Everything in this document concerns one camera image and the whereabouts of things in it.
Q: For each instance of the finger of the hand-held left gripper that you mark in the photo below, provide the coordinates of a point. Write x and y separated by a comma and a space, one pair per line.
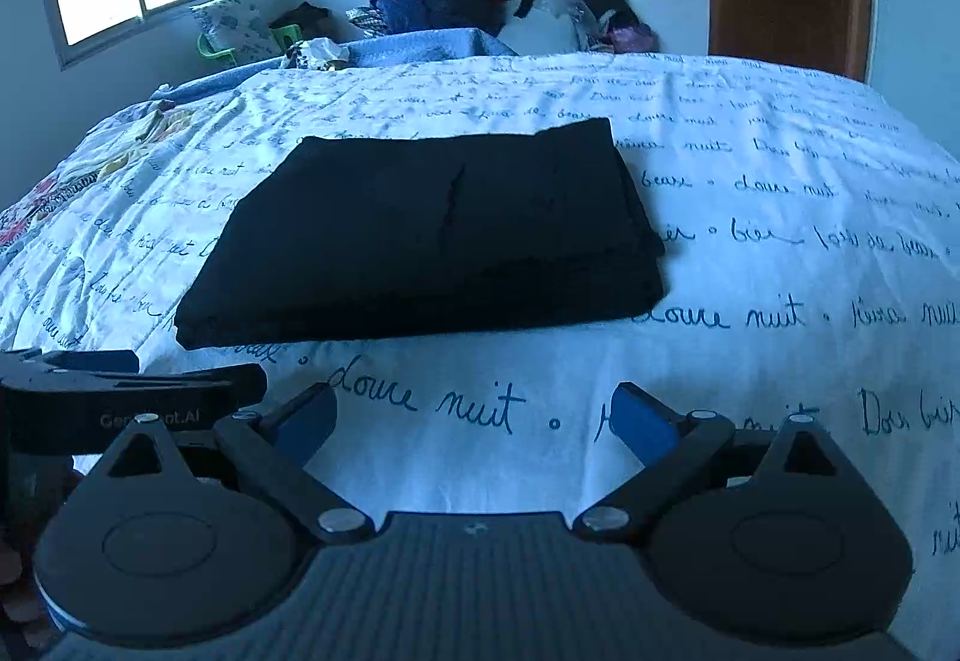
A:
232, 385
90, 361

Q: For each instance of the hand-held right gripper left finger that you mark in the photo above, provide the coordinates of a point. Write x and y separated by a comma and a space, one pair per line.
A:
309, 424

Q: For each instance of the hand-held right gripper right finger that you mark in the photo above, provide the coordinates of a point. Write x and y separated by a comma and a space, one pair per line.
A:
643, 422

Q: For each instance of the black pants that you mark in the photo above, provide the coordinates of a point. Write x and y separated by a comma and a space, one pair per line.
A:
420, 233

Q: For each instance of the white script-printed bed cover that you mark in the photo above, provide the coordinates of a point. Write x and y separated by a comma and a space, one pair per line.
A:
480, 331

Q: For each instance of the colourful patterned quilt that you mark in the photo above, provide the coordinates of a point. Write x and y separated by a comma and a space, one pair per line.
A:
112, 143

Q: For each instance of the green plastic chair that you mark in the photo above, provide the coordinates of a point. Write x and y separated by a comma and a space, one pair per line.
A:
217, 51

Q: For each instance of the crumpled patterned cloth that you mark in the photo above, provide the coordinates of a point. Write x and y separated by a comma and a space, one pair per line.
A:
315, 53

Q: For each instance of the floral pillow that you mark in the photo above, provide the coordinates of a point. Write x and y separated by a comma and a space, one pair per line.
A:
232, 19

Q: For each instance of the dark brown bag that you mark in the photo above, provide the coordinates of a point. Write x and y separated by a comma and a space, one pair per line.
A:
300, 19

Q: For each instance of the purple bag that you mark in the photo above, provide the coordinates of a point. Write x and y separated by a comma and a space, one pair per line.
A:
634, 38

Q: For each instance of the blue blanket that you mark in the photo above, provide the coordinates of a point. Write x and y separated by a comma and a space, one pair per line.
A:
420, 45

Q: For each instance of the white plastic bag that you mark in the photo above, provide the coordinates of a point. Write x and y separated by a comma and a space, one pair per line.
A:
547, 27

